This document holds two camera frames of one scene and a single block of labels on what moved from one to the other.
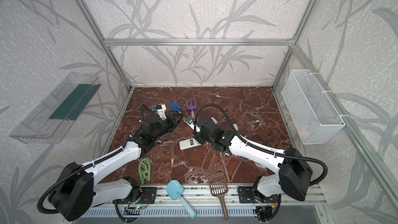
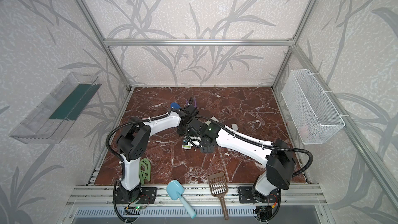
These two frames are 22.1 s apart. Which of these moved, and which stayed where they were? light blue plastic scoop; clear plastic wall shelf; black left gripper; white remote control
Moved: black left gripper
Stayed: clear plastic wall shelf; light blue plastic scoop; white remote control
